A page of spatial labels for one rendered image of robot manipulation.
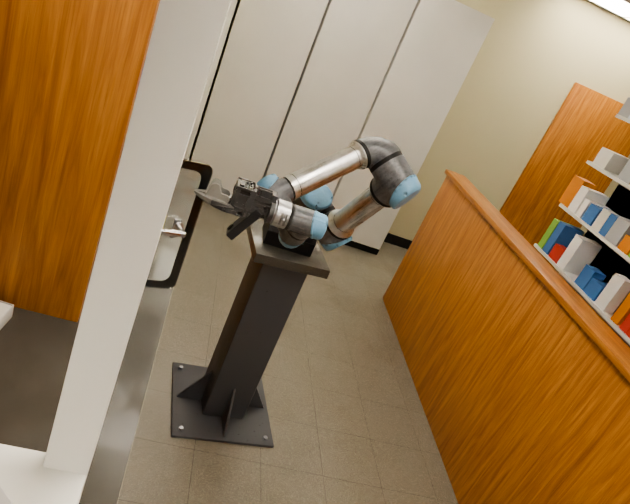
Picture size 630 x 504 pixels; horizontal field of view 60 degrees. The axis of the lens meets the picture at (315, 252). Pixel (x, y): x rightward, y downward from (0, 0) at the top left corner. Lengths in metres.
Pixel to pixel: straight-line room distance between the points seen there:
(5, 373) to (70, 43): 0.71
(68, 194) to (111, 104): 0.24
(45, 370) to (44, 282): 0.23
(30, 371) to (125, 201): 0.95
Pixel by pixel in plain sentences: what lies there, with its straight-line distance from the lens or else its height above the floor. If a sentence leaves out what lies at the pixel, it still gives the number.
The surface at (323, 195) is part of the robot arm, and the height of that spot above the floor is 1.24.
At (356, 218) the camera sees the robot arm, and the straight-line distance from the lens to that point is 1.91.
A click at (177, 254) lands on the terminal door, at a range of 1.59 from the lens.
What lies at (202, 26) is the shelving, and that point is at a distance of 0.43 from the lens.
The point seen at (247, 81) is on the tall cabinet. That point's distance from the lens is 4.47.
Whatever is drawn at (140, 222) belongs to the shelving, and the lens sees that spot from 0.48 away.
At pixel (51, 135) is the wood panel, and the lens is 1.33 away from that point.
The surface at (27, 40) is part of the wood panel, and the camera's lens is 1.29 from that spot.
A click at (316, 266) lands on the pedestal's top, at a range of 2.21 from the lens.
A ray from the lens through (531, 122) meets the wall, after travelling 5.59.
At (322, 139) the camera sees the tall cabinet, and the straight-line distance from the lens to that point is 4.60.
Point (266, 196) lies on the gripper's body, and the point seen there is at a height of 1.37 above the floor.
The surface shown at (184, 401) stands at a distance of 2.75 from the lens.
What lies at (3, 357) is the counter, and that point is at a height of 0.94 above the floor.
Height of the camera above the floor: 1.88
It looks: 24 degrees down
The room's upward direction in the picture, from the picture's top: 24 degrees clockwise
